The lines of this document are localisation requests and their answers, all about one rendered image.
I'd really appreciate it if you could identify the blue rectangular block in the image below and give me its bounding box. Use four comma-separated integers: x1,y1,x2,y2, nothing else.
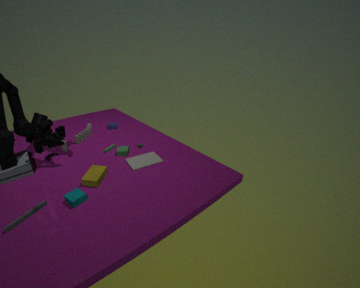
108,122,118,130

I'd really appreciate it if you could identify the teal rectangular block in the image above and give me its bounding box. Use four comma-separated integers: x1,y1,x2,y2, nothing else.
64,188,88,208

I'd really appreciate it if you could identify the yellow rectangular block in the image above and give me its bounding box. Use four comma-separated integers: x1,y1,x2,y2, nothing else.
81,165,108,187

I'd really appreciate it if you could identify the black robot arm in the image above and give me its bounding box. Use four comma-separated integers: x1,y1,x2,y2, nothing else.
0,73,53,171

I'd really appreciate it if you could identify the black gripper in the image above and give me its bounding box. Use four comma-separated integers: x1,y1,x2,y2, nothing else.
33,126,65,154

